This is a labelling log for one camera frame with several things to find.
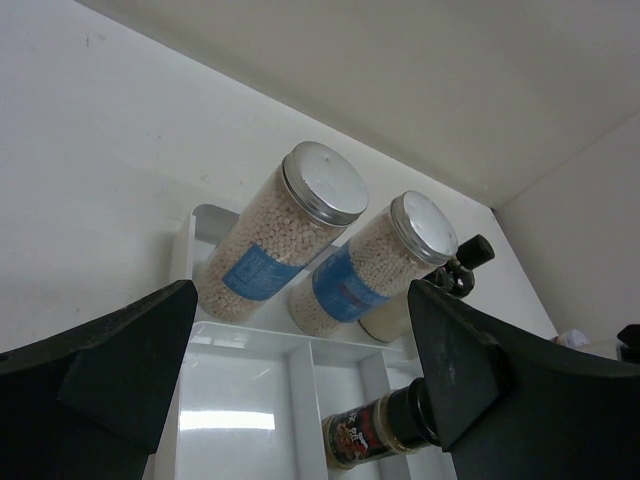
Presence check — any small black-lid spice bottle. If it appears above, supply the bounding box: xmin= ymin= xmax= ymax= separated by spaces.
xmin=322 ymin=377 xmax=440 ymax=471

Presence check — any silver-lid blue-label shaker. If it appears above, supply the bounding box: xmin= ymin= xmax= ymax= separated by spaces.
xmin=288 ymin=191 xmax=458 ymax=338
xmin=194 ymin=141 xmax=368 ymax=324

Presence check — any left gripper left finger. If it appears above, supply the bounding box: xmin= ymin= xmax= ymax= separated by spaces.
xmin=1 ymin=280 xmax=198 ymax=479

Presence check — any black-lid white spice jar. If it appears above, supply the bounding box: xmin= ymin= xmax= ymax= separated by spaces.
xmin=357 ymin=234 xmax=496 ymax=344

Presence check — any clear plastic organizer tray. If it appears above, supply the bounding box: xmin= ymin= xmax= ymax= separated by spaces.
xmin=144 ymin=202 xmax=456 ymax=480

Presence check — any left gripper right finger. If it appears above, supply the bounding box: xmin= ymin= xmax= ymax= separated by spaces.
xmin=407 ymin=280 xmax=639 ymax=479

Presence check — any red-label white-lid jar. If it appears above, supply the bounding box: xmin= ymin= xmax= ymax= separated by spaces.
xmin=550 ymin=329 xmax=591 ymax=350

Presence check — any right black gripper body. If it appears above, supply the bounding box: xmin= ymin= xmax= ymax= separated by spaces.
xmin=617 ymin=324 xmax=640 ymax=361

